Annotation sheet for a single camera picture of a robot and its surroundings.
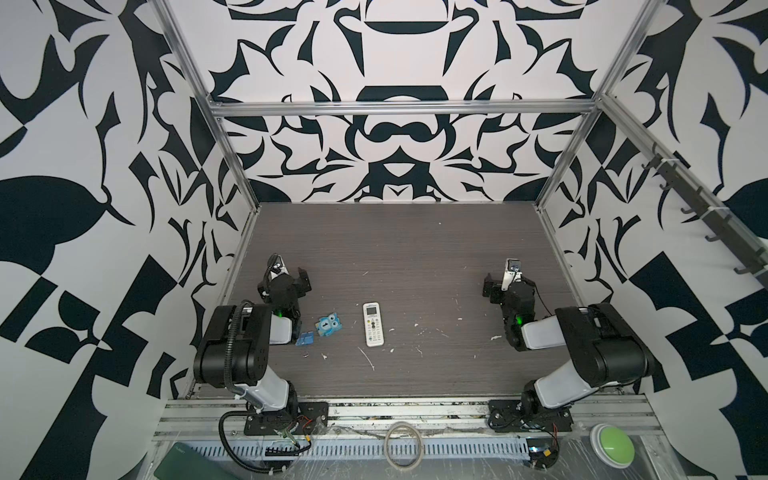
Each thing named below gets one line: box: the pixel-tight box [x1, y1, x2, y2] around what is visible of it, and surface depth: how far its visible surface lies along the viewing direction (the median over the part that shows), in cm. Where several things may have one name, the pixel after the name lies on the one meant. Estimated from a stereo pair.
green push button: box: [589, 423, 635, 469], surface depth 71 cm
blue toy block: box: [315, 312, 342, 337], surface depth 90 cm
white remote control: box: [362, 301, 385, 348], surface depth 89 cm
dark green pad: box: [154, 442, 231, 480], surface depth 69 cm
